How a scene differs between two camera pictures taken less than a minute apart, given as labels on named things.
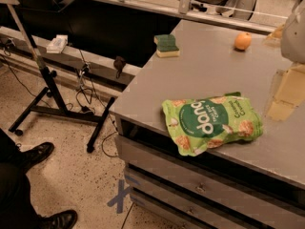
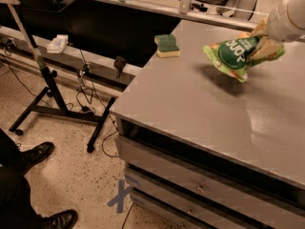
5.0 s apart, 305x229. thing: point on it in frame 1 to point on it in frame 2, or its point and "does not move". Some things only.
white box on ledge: (57, 44) does not move
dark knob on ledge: (119, 64) does not move
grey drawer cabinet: (258, 183) does not move
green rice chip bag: (198, 125) to (236, 53)
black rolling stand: (20, 122) does not move
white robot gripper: (294, 37) to (281, 22)
